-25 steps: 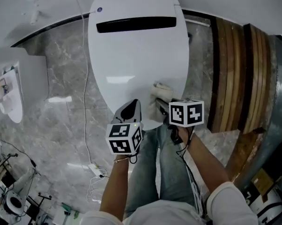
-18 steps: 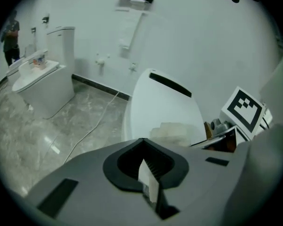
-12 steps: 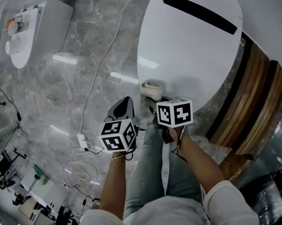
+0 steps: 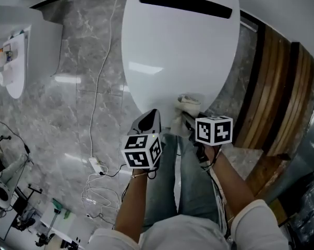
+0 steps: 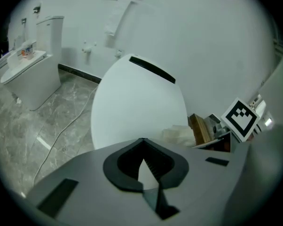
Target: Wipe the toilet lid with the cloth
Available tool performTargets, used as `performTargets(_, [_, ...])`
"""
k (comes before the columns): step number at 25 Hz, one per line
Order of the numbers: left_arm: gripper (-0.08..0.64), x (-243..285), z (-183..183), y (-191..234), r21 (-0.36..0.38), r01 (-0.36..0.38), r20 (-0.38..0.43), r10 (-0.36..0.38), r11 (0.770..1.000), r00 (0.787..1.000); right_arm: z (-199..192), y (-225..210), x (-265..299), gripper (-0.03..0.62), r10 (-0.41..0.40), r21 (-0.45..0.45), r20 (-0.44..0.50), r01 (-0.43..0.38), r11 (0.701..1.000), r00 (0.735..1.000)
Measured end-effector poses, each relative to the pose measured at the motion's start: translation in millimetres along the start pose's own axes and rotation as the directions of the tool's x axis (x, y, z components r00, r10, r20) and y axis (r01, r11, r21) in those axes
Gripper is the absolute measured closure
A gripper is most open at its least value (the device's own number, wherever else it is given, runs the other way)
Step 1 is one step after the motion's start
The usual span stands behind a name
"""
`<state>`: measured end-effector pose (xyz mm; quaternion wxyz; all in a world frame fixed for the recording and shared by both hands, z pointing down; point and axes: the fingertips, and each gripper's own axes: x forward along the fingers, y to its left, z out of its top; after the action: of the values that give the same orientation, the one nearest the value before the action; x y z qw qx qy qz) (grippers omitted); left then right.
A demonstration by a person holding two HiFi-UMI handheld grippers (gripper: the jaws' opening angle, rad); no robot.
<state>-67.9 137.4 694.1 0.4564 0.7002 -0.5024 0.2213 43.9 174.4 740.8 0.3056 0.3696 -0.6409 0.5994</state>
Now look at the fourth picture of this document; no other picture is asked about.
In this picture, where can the black tripod stand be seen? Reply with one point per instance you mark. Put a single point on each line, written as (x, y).
(33, 189)

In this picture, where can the person's white shirt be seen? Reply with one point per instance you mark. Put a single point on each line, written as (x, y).
(188, 233)

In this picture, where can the person's left forearm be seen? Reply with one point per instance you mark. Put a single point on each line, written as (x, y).
(131, 207)

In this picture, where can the wooden pallet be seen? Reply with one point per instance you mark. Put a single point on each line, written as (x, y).
(277, 92)

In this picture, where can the white toilet with tank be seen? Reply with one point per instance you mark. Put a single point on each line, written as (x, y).
(42, 48)

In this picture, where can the small white bottle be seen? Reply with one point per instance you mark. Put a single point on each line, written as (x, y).
(5, 59)

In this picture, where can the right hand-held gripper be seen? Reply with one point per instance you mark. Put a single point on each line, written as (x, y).
(214, 131)

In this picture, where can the beige wiping cloth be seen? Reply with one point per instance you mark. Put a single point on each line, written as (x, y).
(191, 103)

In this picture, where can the white power strip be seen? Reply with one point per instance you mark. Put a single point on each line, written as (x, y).
(96, 165)

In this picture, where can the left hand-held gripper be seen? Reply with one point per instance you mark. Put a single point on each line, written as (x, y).
(138, 152)

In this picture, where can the white round fan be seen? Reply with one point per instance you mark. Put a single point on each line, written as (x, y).
(1, 194)

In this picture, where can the grey metal bar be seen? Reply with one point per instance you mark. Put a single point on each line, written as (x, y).
(248, 24)

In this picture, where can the white board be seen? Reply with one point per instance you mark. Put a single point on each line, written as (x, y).
(76, 228)

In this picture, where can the person's jeans legs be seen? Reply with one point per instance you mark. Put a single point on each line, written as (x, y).
(196, 181)

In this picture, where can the silver flexible duct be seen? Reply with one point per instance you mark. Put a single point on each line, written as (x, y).
(308, 217)

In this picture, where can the person's right forearm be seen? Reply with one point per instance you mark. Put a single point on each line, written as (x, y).
(230, 186)

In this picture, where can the white paper cup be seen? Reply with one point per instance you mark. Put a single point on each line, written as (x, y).
(12, 75)

